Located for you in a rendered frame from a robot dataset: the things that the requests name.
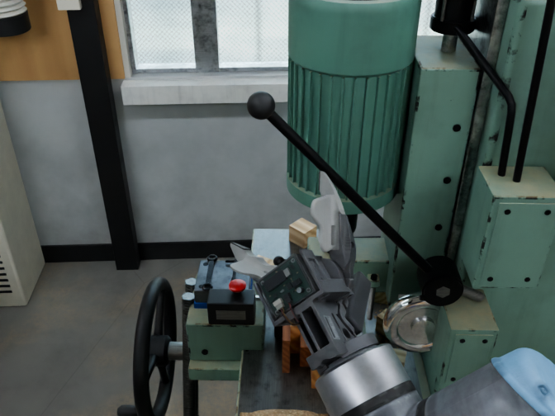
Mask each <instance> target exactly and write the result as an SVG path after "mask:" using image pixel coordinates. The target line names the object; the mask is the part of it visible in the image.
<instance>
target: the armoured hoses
mask: <svg viewBox="0 0 555 416"><path fill-rule="evenodd" d="M185 283H186V284H185V289H186V290H185V291H186V292H185V293H184V294H183V295H182V318H183V319H182V324H183V325H182V326H183V327H182V329H183V335H182V337H183V416H199V414H198V413H199V412H198V380H190V379H189V373H188V367H189V362H190V357H189V350H188V343H187V330H186V322H187V315H188V311H189V307H190V306H191V305H192V304H194V300H195V297H194V294H193V293H192V292H193V291H194V288H195V284H196V279H195V278H188V279H187V280H186V281H185Z"/></svg>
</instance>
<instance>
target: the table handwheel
mask: <svg viewBox="0 0 555 416"><path fill-rule="evenodd" d="M155 307H156V314H155V323H154V335H151V330H152V324H153V319H154V311H155ZM163 325H164V335H163ZM182 360H183V342H177V317H176V306H175V300H174V295H173V290H172V287H171V285H170V283H169V282H168V280H167V279H165V278H164V277H156V278H154V279H153V280H152V281H151V282H150V283H149V285H147V287H146V289H145V293H144V294H143V297H142V301H141V303H140V310H139V313H138V318H137V323H136V328H135V341H134V351H133V391H134V399H135V409H136V413H137V415H138V416H165V414H166V412H167V409H168V404H169V401H170V396H171V393H172V388H173V378H174V370H175V362H176V361H182ZM156 366H157V367H158V369H159V375H160V382H159V390H158V394H157V397H156V401H155V403H154V407H153V408H152V405H151V400H150V393H149V379H150V377H151V374H152V372H153V370H154V368H155V367H156Z"/></svg>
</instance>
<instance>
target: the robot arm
mask: <svg viewBox="0 0 555 416"><path fill-rule="evenodd" d="M319 190H320V194H321V197H319V198H316V199H314V200H313V201H312V203H311V218H312V219H313V220H314V221H315V223H316V225H317V226H318V228H319V230H318V241H319V242H320V249H321V251H322V252H324V253H326V252H329V251H330V258H331V259H328V258H322V256H318V255H314V253H313V252H312V250H309V249H300V250H299V252H300V253H294V254H293V255H291V256H290V257H289V258H287V259H286V260H285V261H283V262H282V263H280V264H279V265H278V266H276V265H269V264H268V263H267V262H266V261H265V260H264V258H261V257H257V256H255V255H254V254H253V253H252V251H251V249H250V248H246V247H245V246H242V245H240V244H237V243H234V242H231V243H230V247H231V249H232V252H233V254H234V255H235V258H236V260H237V261H238V262H235V263H232V264H230V268H231V269H232V270H233V271H235V272H238V273H239V274H243V275H246V276H250V278H251V279H253V280H254V281H256V282H257V283H254V287H255V289H256V291H257V293H258V295H259V298H260V300H261V301H262V303H263V306H264V308H265V309H266V311H267V313H268V316H269V318H270V319H271V321H272V323H273V326H274V327H277V326H285V325H293V326H297V327H298V328H299V330H300V332H301V335H302V337H303V338H304V340H305V342H306V345H307V347H308V348H309V350H310V352H311V355H310V356H309V357H308V358H306V360H307V362H308V364H309V366H310V368H311V370H312V371H315V370H317V371H318V373H319V375H320V377H319V378H318V379H317V381H316V382H315V387H316V389H317V391H318V393H319V395H320V397H321V399H322V401H323V403H324V405H325V407H326V411H327V413H328V414H329V415H330V416H555V365H554V364H553V363H552V362H551V361H550V360H549V359H547V358H546V357H545V356H544V355H543V354H541V353H540V352H537V351H535V350H533V349H530V348H526V347H522V348H518V349H515V350H514V351H512V352H509V353H507V354H505V355H504V356H502V357H494V358H492V359H491V362H490V363H488V364H487V365H485V366H483V367H481V368H479V369H478V370H476V371H474V372H472V373H471V374H469V375H467V376H464V377H463V378H462V379H460V380H458V381H455V382H454V383H452V384H451V385H448V386H447V387H445V388H443V389H442V390H440V391H438V392H436V393H434V394H432V395H431V396H429V397H428V398H426V399H423V400H422V399H421V398H420V395H419V394H418V392H417V390H416V388H415V387H414V385H413V383H412V381H411V380H410V377H409V376H408V374H407V372H406V370H405V368H404V367H403V366H402V364H401V361H400V360H399V358H398V356H397V355H396V353H395V351H394V349H393V347H392V346H391V344H389V343H384V344H380V345H379V342H378V341H377V339H376V337H375V335H374V333H365V334H363V335H361V336H358V337H357V335H358V334H360V333H361V332H362V331H363V323H364V319H365V314H366V310H367V306H368V298H369V294H370V290H371V285H372V283H371V282H370V281H369V280H368V279H367V278H366V277H365V276H364V275H363V274H362V273H361V272H356V273H355V274H353V267H354V264H355V259H356V244H355V240H354V237H353V232H352V230H351V227H350V224H349V219H348V216H347V215H346V214H345V212H344V208H343V205H342V202H341V200H340V198H339V195H338V192H337V191H336V189H335V187H334V184H333V183H332V181H331V180H330V178H329V177H328V175H327V174H326V173H325V172H323V171H320V172H319ZM262 293H263V294H262ZM263 295H264V297H265V299H266V300H265V299H264V297H263ZM266 301H267V302H268V304H267V302H266ZM268 305H269V307H270V309H271V310H270V309H269V307H268ZM271 311H272V312H273V313H272V312H271Z"/></svg>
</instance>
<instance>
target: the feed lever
mask: <svg viewBox="0 0 555 416"><path fill-rule="evenodd" d="M247 109H248V112H249V114H250V115H251V116H252V117H253V118H255V119H258V120H265V119H267V120H268V121H269V122H270V123H271V124H272V125H274V126H275V127H276V128H277V129H278V130H279V131H280V132H281V133H282V134H283V135H284V136H285V137H286V138H287V139H288V140H289V141H290V142H291V143H292V144H293V145H294V146H295V147H296V148H297V149H298V150H299V151H300V152H301V153H302V154H303V155H304V156H305V157H306V158H308V159H309V160H310V161H311V162H312V163H313V164H314V165H315V166H316V167H317V168H318V169H319V170H320V171H323V172H325V173H326V174H327V175H328V177H329V178H330V180H331V181H332V183H333V184H334V185H335V186H336V187H337V188H338V189H339V190H340V191H342V192H343V193H344V194H345V195H346V196H347V197H348V198H349V199H350V200H351V201H352V202H353V203H354V204H355V205H356V206H357V207H358V208H359V209H360V210H361V211H362V212H363V213H364V214H365V215H366V216H367V217H368V218H369V219H370V220H371V221H372V222H373V223H374V224H375V225H376V226H377V227H378V228H379V229H380V230H381V231H382V232H383V233H384V234H385V235H386V236H387V237H388V238H389V239H390V240H391V241H392V242H393V243H394V244H395V245H396V246H397V247H398V248H399V249H400V250H401V251H402V252H403V253H404V254H405V255H406V256H407V257H409V258H410V259H411V260H412V261H413V262H414V263H415V264H416V265H417V266H418V268H417V272H416V275H417V278H418V282H419V284H420V290H421V294H422V296H423V298H424V300H425V301H426V302H427V303H429V304H431V305H436V306H445V305H450V304H452V303H454V302H455V301H457V300H458V299H459V298H460V297H461V296H462V295H463V296H465V297H467V298H469V299H472V300H475V301H478V302H480V301H483V300H484V294H483V293H482V292H480V291H478V290H475V289H473V288H471V287H469V286H465V285H463V282H462V279H461V277H460V275H459V272H458V268H457V266H456V263H455V262H454V261H453V260H452V259H451V258H448V257H445V256H433V257H430V258H427V259H425V260H424V259H423V258H422V257H421V256H420V255H419V254H418V253H417V252H416V251H415V250H414V249H413V248H412V247H411V246H410V245H409V244H408V243H407V242H406V241H405V240H404V239H403V238H402V237H401V236H400V235H399V234H398V233H397V232H396V231H395V230H394V229H393V228H392V227H391V226H390V225H389V224H388V223H387V222H386V221H385V220H384V219H383V218H382V217H381V216H380V215H379V214H378V213H377V212H376V211H375V210H374V209H373V208H372V207H371V206H370V205H369V204H368V203H367V202H366V201H365V200H364V199H363V198H362V197H361V196H360V195H359V194H358V193H357V192H356V191H355V190H354V189H353V188H352V187H351V186H350V185H349V184H348V183H347V182H346V181H345V180H344V179H343V178H342V177H341V176H340V175H339V174H338V173H337V172H336V171H335V170H334V169H333V168H332V167H331V166H330V165H329V164H328V163H327V162H326V161H325V160H324V159H323V158H322V157H321V156H320V155H319V154H318V153H317V152H316V151H315V150H314V149H313V148H312V147H311V146H310V145H309V144H308V143H307V142H306V141H305V140H304V139H303V138H302V137H301V136H300V135H299V134H298V133H297V132H296V131H295V130H294V129H293V128H292V127H291V126H290V125H289V124H288V123H286V121H285V120H284V119H283V118H281V117H280V115H279V114H278V113H277V112H275V101H274V99H273V97H272V96H271V95H270V94H269V93H267V92H264V91H258V92H255V93H253V94H252V95H251V96H250V97H249V99H248V101H247Z"/></svg>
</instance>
